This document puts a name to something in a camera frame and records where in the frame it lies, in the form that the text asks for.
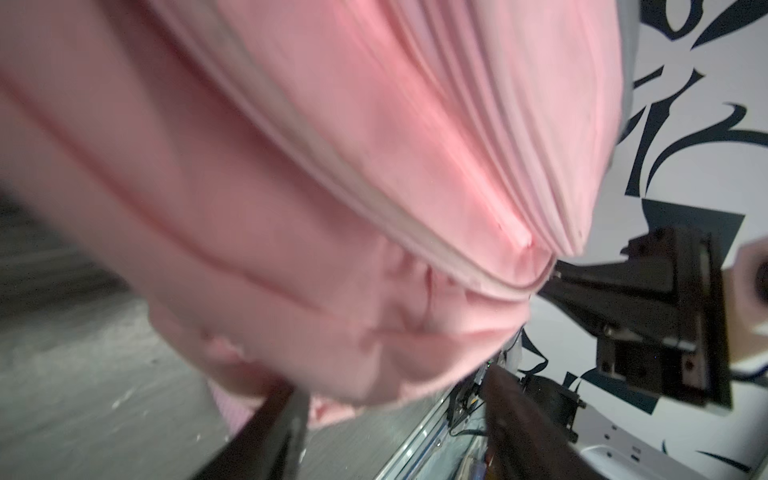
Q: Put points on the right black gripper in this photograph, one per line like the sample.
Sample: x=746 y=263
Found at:
x=658 y=316

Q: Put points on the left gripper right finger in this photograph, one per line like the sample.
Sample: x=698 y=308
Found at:
x=525 y=443

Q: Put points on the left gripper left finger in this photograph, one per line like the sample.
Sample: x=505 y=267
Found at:
x=270 y=444

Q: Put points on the pink student backpack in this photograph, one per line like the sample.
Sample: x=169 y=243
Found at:
x=356 y=197

